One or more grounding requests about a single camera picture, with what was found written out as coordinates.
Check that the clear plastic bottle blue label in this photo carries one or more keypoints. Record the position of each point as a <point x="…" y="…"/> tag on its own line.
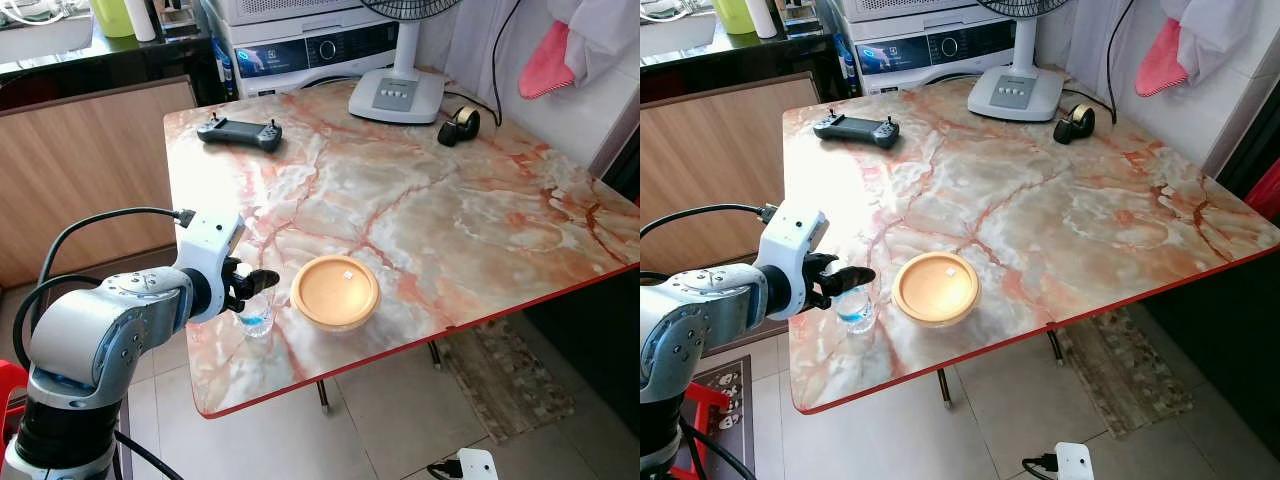
<point x="258" y="322"/>
<point x="856" y="318"/>

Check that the round orange bowl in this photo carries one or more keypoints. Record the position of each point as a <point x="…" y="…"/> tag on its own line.
<point x="936" y="290"/>
<point x="335" y="293"/>

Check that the black table leg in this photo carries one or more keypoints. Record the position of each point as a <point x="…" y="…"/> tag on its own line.
<point x="436" y="354"/>
<point x="944" y="388"/>
<point x="323" y="397"/>
<point x="1054" y="347"/>

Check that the grey panda print mat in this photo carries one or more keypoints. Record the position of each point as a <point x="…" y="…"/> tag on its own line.
<point x="738" y="400"/>

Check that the black handheld controller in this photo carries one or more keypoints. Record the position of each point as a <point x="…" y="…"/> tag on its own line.
<point x="240" y="132"/>
<point x="856" y="130"/>

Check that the wooden cabinet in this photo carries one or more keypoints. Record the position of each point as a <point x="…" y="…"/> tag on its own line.
<point x="710" y="170"/>
<point x="90" y="180"/>

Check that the red plastic stool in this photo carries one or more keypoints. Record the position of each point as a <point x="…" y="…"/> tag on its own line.
<point x="705" y="425"/>
<point x="10" y="395"/>

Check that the white washing machine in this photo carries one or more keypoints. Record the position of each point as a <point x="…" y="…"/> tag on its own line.
<point x="920" y="48"/>
<point x="300" y="50"/>

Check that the black tape dispenser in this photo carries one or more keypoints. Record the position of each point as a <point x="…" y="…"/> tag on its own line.
<point x="460" y="128"/>
<point x="1075" y="125"/>

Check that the patterned beige floor rug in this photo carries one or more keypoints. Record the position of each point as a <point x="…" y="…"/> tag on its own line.
<point x="505" y="385"/>
<point x="1125" y="380"/>

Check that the white bottle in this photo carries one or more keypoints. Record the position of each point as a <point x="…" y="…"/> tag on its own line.
<point x="762" y="18"/>
<point x="142" y="20"/>

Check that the green plastic container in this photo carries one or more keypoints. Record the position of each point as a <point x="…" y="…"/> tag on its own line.
<point x="733" y="15"/>
<point x="112" y="18"/>

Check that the white tray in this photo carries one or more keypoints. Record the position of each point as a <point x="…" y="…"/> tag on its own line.
<point x="675" y="32"/>
<point x="45" y="35"/>

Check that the white curtain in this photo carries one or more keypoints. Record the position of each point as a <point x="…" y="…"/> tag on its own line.
<point x="1220" y="30"/>
<point x="600" y="35"/>

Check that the red hanging cloth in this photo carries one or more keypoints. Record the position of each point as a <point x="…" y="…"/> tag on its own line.
<point x="545" y="65"/>
<point x="1160" y="62"/>

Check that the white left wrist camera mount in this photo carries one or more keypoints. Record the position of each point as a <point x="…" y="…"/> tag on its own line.
<point x="208" y="250"/>
<point x="790" y="250"/>

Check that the white pedestal fan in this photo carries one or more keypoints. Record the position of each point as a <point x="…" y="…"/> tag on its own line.
<point x="395" y="98"/>
<point x="1012" y="95"/>

